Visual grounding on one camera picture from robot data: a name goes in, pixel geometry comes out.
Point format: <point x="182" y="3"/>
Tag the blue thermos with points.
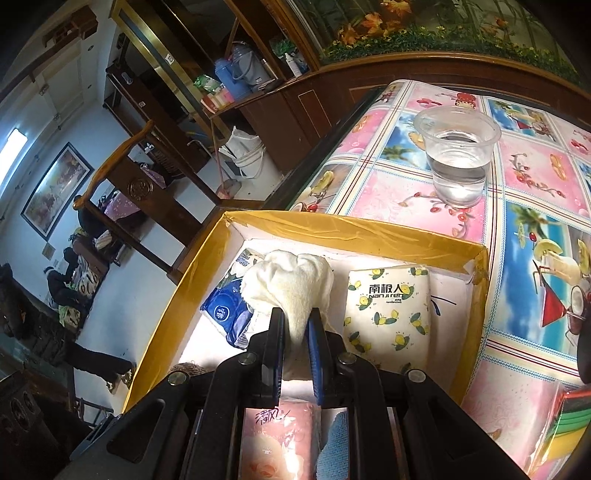
<point x="228" y="78"/>

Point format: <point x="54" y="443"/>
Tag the yellow sponges in wrapper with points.
<point x="575" y="429"/>

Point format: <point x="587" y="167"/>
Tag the white towel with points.
<point x="286" y="281"/>

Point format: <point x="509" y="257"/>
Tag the lemon print tissue packet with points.
<point x="388" y="323"/>

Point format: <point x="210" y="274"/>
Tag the white bucket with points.
<point x="244" y="154"/>

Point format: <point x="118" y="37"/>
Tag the pink container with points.
<point x="218" y="100"/>

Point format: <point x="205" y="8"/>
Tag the artificial flower glass display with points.
<point x="415" y="27"/>

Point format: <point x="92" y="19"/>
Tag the ceiling light panel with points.
<point x="13" y="143"/>

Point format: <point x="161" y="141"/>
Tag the steel wool scrubber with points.
<point x="189" y="368"/>

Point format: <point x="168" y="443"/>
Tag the wooden chair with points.
<point x="138" y="187"/>

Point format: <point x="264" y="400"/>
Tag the table with pink cloth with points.
<point x="117" y="207"/>

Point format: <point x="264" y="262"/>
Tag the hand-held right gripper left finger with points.
<point x="277" y="355"/>

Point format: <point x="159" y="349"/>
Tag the framed wall painting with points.
<point x="57" y="187"/>

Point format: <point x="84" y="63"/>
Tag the wooden counter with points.
<point x="300" y="110"/>

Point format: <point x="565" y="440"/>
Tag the white spray bottle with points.
<point x="292" y="67"/>

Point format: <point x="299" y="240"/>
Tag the pink mop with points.
<point x="228" y="189"/>

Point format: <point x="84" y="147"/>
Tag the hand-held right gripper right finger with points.
<point x="316" y="355"/>

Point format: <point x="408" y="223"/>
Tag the grey thermos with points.
<point x="247" y="67"/>

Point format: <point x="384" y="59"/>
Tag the pink tissue packet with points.
<point x="281" y="438"/>

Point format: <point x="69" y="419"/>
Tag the clear plastic cup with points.
<point x="457" y="175"/>

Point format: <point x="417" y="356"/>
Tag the green packet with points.
<point x="207" y="83"/>

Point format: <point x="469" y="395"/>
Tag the printed tablecloth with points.
<point x="521" y="258"/>

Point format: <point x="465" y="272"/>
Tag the dark brown object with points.
<point x="27" y="415"/>

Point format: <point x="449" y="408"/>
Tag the blue tissue packet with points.
<point x="226" y="314"/>

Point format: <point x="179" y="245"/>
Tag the yellow cardboard box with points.
<point x="369" y="228"/>

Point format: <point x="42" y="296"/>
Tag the blue microfiber cloth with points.
<point x="334" y="447"/>

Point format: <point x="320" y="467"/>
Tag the gold framed glass cabinet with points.
<point x="152" y="41"/>

